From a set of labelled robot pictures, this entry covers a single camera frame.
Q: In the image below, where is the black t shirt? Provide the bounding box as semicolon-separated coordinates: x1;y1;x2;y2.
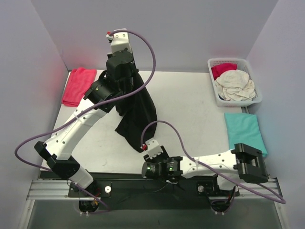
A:
114;71;158;154

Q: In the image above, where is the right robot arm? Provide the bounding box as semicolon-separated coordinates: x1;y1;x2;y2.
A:
142;140;268;184

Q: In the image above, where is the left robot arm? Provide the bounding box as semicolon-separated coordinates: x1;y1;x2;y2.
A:
34;48;136;197

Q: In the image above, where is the folded pink t shirt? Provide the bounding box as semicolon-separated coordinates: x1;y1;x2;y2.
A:
61;67;97;107

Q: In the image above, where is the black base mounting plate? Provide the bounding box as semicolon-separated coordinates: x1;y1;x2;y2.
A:
68;173;239;210

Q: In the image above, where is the red t shirt in basket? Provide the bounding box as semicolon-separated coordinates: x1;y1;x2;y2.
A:
211;63;238;80

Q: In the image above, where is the folded teal t shirt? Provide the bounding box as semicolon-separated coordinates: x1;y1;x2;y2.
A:
224;113;268;157

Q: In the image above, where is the cream t shirt in basket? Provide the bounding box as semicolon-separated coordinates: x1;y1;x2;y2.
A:
215;70;256;102

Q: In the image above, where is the white laundry basket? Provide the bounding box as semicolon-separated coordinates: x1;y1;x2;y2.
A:
207;58;263;107

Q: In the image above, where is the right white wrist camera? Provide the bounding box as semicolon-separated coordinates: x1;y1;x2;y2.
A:
141;138;163;160

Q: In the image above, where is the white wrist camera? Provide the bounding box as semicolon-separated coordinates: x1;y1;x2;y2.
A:
141;138;163;160
106;29;132;53

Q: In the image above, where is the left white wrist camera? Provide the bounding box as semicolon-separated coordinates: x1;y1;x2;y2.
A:
106;29;132;53

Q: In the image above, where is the aluminium rail frame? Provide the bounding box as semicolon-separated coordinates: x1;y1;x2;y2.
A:
18;180;290;229

